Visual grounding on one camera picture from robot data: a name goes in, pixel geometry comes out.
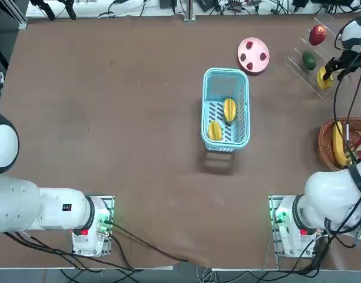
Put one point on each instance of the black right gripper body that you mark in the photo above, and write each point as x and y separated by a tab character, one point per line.
354	60

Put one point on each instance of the yellow star fruit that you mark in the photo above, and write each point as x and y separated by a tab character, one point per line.
215	130
330	84
229	110

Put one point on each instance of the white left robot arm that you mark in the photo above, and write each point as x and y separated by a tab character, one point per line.
15	203

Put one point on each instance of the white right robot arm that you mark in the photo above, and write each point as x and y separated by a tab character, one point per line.
330	191

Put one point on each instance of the clear acrylic tiered display stand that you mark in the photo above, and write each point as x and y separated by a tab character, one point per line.
312	85

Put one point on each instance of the brown wicker basket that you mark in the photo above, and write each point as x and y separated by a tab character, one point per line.
326	141

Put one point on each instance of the light blue plastic basket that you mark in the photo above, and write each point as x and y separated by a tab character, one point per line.
224	70

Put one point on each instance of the dark green avocado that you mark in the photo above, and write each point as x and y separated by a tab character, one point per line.
309	60

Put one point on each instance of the red apple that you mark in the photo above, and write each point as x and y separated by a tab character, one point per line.
317	35

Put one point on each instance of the red strawberry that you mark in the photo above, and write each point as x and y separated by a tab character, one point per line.
249	44
263	56
250	66
243	57

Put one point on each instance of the yellow banana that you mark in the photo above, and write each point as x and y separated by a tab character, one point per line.
337	141

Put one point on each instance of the pink round plate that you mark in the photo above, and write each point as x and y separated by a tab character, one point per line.
253	54

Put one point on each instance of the black stand leg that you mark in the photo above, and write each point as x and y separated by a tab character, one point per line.
49	13
70	11

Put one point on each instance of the aluminium camera post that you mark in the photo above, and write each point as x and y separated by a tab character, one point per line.
189	11

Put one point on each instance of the aluminium frame rail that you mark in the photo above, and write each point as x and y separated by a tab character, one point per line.
19	20

